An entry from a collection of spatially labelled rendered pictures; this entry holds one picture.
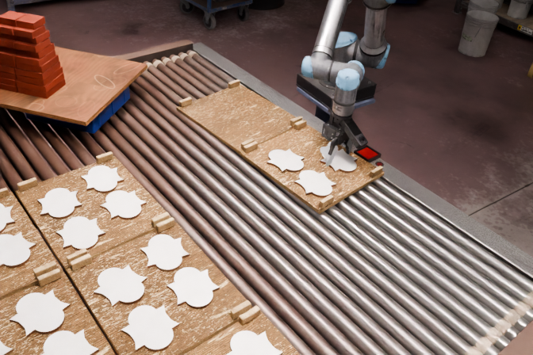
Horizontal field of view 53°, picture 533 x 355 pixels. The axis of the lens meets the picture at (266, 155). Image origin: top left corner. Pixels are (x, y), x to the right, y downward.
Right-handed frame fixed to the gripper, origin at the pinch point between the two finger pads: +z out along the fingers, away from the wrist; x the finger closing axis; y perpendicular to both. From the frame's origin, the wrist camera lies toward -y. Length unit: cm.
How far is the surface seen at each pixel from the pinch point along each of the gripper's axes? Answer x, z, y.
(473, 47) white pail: -342, 86, 114
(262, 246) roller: 50, 3, -13
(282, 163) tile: 18.5, -0.3, 11.1
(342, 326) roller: 53, 3, -48
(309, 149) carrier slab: 2.8, 0.8, 12.4
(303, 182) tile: 20.4, -0.2, -1.4
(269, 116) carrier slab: -0.9, 0.6, 39.5
